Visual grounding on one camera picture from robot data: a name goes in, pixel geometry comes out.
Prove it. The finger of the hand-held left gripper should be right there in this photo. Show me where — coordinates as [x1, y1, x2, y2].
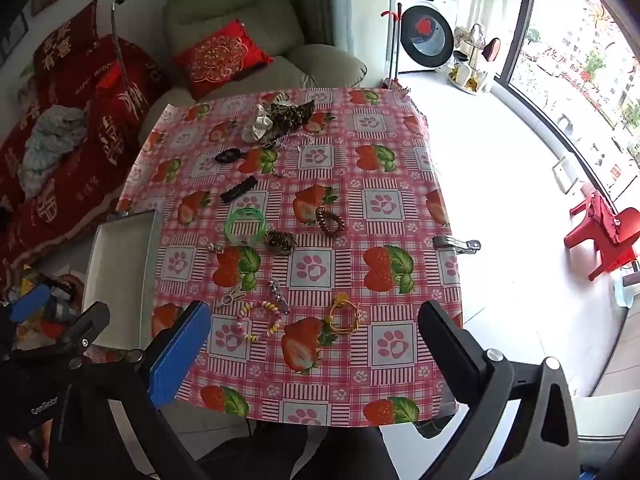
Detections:
[10, 302, 111, 362]
[0, 285, 54, 356]

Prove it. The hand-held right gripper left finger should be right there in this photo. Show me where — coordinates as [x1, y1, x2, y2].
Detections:
[50, 300, 213, 480]

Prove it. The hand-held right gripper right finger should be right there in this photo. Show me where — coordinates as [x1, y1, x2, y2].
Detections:
[417, 300, 583, 480]

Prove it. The white tray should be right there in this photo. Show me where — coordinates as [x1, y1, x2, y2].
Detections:
[82, 209, 166, 351]

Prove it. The pastel beaded bracelet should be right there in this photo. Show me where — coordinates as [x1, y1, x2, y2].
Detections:
[235, 299, 291, 345]

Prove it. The yellow cord hair tie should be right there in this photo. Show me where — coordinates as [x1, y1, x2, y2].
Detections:
[327, 294, 363, 335]

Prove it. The green translucent bracelet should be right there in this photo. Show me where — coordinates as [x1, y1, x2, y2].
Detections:
[225, 207, 266, 246]

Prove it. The brown spiral hair tie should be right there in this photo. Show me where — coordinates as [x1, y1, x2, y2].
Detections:
[315, 206, 348, 236]

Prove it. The metal table clamp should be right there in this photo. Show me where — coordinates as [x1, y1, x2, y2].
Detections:
[432, 234, 482, 253]

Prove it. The red blanket sofa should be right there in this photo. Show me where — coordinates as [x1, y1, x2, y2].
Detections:
[0, 35, 171, 281]

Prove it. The grey knit cloth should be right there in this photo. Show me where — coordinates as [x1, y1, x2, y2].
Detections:
[22, 107, 88, 201]

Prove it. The white chair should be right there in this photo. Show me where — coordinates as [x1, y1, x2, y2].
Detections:
[570, 392, 640, 443]

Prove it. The black rectangular hair clip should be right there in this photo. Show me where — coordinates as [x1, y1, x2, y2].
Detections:
[220, 176, 260, 204]

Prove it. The red plastic chair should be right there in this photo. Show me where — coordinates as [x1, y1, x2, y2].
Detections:
[564, 192, 640, 281]

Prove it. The light blue stool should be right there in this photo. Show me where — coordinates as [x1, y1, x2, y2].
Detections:
[617, 265, 640, 311]

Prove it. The white box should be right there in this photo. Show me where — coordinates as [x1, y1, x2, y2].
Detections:
[550, 156, 581, 195]

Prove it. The strawberry print pink tablecloth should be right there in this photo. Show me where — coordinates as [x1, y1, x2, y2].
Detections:
[114, 87, 463, 428]

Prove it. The white scrunchie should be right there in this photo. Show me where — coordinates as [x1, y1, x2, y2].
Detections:
[242, 104, 276, 142]

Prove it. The red printed pillow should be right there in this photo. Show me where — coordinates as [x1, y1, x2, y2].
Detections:
[32, 0, 99, 78]

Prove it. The leopard print scrunchie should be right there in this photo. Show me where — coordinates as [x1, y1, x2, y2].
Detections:
[270, 100, 317, 136]

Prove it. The white storage rack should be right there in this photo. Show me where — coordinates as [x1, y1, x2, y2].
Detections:
[447, 24, 501, 95]

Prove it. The grey metal pole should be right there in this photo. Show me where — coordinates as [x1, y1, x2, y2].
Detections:
[111, 0, 128, 91]

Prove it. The red embroidered cushion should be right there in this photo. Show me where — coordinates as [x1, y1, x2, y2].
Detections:
[172, 20, 275, 101]

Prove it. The red mop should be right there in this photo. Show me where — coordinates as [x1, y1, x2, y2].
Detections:
[381, 4, 406, 91]

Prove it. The white washing machine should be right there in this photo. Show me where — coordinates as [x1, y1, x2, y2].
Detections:
[390, 0, 463, 73]

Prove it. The grey-green armchair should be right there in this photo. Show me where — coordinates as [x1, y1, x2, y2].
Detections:
[140, 0, 368, 131]

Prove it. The silver chain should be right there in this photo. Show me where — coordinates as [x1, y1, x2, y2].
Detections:
[277, 132, 313, 153]

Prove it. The black window frame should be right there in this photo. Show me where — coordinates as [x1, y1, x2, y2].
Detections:
[492, 0, 640, 221]

